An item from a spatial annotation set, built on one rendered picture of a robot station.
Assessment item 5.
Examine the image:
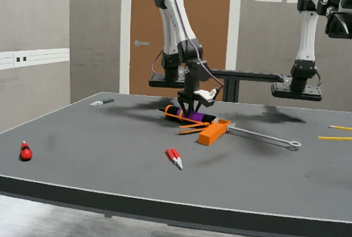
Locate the red and black screwdriver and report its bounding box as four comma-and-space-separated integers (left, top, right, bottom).
21, 141, 32, 160

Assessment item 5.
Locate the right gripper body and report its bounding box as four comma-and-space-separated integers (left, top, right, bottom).
177, 77, 218, 101

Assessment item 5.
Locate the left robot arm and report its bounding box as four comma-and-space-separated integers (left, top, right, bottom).
273, 0, 352, 97

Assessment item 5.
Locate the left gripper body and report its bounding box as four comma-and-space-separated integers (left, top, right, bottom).
325, 3, 352, 39

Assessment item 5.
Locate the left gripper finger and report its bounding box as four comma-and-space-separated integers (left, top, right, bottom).
329, 14, 349, 39

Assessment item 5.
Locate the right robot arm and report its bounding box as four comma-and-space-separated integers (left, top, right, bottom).
149, 0, 211, 84

